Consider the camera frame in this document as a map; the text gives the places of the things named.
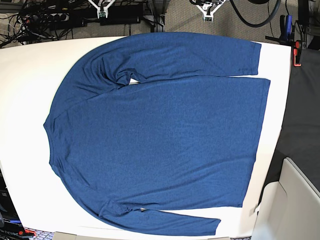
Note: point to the blue long-sleeve T-shirt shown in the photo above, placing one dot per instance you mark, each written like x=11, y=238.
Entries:
x=150, y=124

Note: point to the white plastic bin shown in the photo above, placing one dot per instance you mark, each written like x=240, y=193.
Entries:
x=290, y=207

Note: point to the red and black clamp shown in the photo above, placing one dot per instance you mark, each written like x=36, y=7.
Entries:
x=297, y=50

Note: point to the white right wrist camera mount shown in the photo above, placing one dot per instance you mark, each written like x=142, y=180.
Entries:
x=102, y=7

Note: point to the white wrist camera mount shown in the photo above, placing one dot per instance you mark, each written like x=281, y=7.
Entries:
x=208, y=8
x=102, y=7

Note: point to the black power strip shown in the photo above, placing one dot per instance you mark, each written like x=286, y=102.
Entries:
x=49, y=17

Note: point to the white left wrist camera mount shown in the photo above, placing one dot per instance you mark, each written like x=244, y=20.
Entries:
x=208, y=8

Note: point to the black and blue clamp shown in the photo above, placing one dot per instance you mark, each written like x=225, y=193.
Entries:
x=286, y=37

